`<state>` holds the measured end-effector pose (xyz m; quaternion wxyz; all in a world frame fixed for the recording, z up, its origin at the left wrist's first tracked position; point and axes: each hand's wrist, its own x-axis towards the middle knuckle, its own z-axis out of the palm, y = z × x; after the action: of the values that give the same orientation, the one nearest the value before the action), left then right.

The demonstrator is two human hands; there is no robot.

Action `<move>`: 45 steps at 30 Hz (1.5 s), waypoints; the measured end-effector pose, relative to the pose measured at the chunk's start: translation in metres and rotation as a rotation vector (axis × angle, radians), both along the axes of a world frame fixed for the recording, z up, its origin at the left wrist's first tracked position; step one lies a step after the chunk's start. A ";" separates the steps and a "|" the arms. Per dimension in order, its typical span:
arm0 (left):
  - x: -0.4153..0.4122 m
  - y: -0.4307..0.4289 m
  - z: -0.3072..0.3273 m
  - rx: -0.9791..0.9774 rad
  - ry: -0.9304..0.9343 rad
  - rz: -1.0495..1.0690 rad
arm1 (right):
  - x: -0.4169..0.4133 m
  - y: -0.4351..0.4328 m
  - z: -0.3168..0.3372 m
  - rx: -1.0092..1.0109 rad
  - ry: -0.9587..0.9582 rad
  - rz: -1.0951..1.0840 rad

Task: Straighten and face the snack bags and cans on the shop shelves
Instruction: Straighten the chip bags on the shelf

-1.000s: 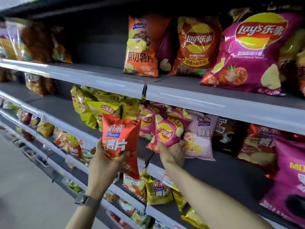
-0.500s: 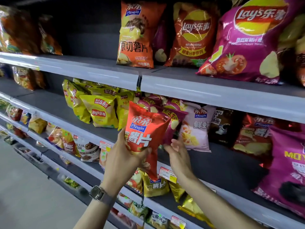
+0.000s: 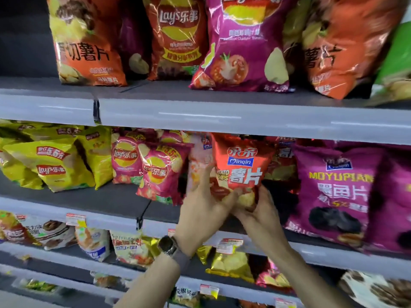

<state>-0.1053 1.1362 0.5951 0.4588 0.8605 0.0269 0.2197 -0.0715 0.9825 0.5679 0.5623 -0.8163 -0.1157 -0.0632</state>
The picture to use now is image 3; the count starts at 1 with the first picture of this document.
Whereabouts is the white cookie print snack bag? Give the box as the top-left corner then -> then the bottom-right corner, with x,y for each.
18,214 -> 77,251

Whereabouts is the person's left hand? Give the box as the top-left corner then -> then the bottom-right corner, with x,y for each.
173,165 -> 240,257

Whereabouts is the orange Qinqin chip bag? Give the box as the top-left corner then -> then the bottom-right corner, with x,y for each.
46,0 -> 128,87
301,0 -> 408,100

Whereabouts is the red yellow chips snack bag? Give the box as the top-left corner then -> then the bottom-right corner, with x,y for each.
210,134 -> 277,212
265,136 -> 298,190

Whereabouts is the person's right hand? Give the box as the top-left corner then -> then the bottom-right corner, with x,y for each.
232,186 -> 291,259

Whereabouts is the person's left forearm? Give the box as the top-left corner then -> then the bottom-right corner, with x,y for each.
114,253 -> 182,308

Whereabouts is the golden foil snack bag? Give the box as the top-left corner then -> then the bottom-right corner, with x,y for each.
141,237 -> 212,265

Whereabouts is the grey store shelving unit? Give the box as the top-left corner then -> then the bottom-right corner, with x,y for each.
0,0 -> 411,308

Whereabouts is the small yellow green snack bag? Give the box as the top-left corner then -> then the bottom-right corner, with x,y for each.
172,287 -> 200,308

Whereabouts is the tray of green packs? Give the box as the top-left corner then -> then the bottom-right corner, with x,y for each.
19,278 -> 59,293

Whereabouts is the person's right forearm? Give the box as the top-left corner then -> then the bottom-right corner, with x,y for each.
273,246 -> 354,308

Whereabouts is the white blue orange snack bag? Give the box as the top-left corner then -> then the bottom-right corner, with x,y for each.
75,226 -> 111,263

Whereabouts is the smartwatch with grey band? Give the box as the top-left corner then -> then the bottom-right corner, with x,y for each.
157,235 -> 192,270

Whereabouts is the white Qinqin chip bag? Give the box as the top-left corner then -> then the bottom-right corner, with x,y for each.
187,133 -> 215,190

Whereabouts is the large green chips snack bag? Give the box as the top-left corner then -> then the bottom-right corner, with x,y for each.
369,22 -> 411,103
282,0 -> 313,74

